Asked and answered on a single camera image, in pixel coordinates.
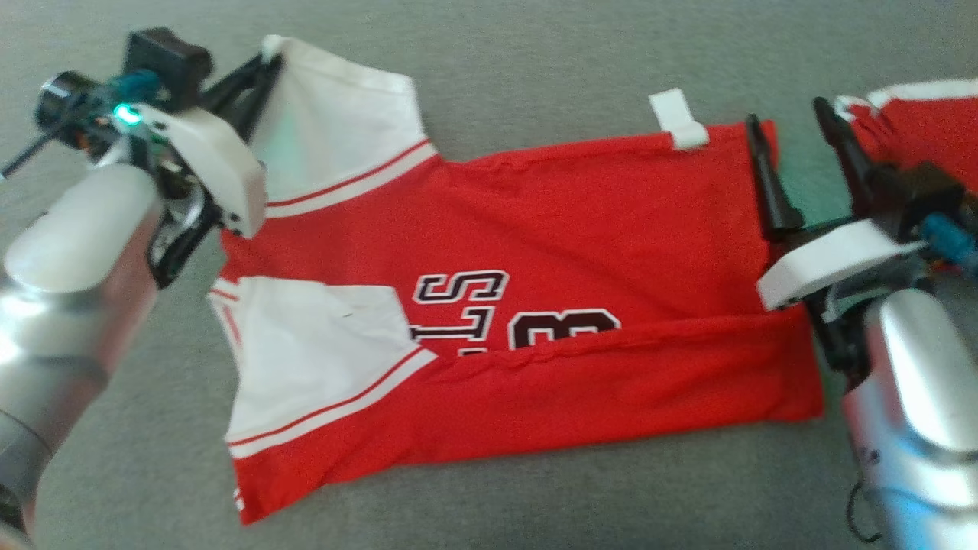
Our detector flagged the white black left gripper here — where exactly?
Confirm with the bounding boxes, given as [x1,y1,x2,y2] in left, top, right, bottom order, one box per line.
[34,60,283,239]

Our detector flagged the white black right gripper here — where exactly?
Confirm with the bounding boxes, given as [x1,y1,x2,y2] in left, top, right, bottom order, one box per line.
[745,97,929,310]

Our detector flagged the red white basketball jersey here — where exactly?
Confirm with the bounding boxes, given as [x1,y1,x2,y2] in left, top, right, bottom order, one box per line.
[208,34,824,526]

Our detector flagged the red white folded shorts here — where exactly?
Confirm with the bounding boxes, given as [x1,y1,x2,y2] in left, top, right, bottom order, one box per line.
[837,79,978,192]

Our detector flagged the blue left cable connector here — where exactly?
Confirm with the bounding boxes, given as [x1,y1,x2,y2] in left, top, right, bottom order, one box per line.
[107,70,163,105]

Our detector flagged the blue cable connector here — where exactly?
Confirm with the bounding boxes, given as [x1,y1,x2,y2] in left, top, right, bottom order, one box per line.
[107,70,163,105]
[921,214,978,273]

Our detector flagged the blue right cable connector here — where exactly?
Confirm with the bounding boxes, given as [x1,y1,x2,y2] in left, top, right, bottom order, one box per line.
[921,214,978,273]

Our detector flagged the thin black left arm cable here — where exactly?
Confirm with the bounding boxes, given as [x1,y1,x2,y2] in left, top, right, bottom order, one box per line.
[0,130,56,182]

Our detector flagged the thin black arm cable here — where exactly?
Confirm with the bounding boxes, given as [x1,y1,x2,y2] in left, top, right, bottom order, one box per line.
[844,480,881,542]
[0,130,56,182]

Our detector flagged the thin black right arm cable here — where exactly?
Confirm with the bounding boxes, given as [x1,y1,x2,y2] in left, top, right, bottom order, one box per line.
[844,480,881,542]

